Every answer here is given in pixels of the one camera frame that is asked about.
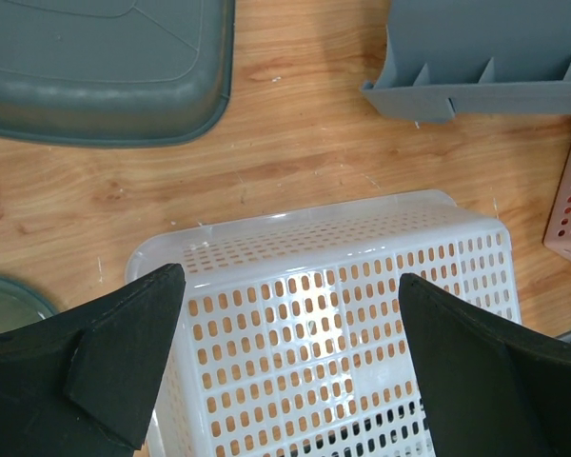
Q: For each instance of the clear teal plastic tub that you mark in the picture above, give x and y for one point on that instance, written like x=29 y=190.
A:
x=21 y=305

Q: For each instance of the light grey perforated basket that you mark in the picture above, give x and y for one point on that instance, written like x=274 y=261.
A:
x=290 y=341

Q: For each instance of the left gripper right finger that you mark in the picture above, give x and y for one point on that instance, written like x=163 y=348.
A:
x=490 y=387

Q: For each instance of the large grey storage bin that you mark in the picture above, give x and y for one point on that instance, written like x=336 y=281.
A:
x=449 y=57

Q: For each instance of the dark grey plastic tub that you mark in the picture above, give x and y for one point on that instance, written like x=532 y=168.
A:
x=114 y=74

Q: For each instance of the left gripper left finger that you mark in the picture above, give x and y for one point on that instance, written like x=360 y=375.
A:
x=85 y=381

